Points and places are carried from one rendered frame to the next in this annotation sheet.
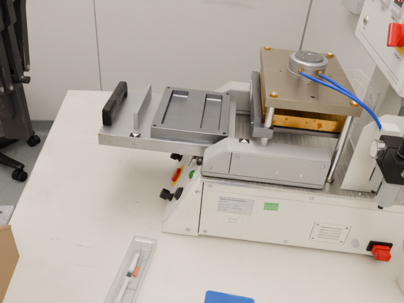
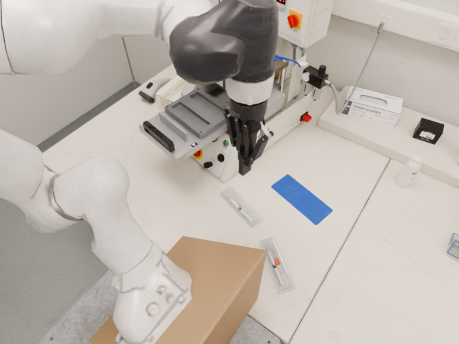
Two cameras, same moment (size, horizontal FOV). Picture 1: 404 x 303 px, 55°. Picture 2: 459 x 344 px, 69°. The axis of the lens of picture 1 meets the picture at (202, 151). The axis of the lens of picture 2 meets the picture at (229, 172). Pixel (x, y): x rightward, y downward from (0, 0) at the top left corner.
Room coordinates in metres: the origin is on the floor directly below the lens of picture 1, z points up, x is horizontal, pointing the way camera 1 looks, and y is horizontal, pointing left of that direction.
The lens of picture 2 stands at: (0.06, 0.63, 1.79)
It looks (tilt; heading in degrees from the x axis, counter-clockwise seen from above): 51 degrees down; 313
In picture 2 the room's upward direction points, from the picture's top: straight up
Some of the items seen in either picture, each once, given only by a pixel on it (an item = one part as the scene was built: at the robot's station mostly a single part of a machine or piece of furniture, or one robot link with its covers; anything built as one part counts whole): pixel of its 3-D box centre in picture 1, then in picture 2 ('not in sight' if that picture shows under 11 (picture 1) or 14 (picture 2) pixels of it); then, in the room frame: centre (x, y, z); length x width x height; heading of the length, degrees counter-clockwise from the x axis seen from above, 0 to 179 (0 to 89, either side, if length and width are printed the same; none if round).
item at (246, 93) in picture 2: not in sight; (248, 72); (0.41, 0.21, 1.42); 0.13 x 0.12 x 0.05; 87
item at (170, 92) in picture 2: not in sight; (177, 95); (1.12, -0.13, 0.80); 0.19 x 0.13 x 0.09; 98
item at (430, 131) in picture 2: not in sight; (428, 131); (0.15, -0.65, 0.83); 0.09 x 0.06 x 0.07; 15
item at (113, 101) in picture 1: (115, 101); (158, 135); (0.79, 0.21, 0.99); 0.15 x 0.02 x 0.04; 178
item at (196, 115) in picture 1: (193, 113); (199, 112); (0.79, 0.03, 0.98); 0.20 x 0.17 x 0.03; 178
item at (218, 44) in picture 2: not in sight; (225, 39); (0.41, 0.27, 1.51); 0.18 x 0.10 x 0.13; 59
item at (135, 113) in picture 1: (173, 115); (190, 120); (0.79, 0.08, 0.97); 0.30 x 0.22 x 0.08; 88
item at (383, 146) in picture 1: (386, 166); (312, 81); (0.55, -0.32, 1.05); 0.15 x 0.05 x 0.15; 178
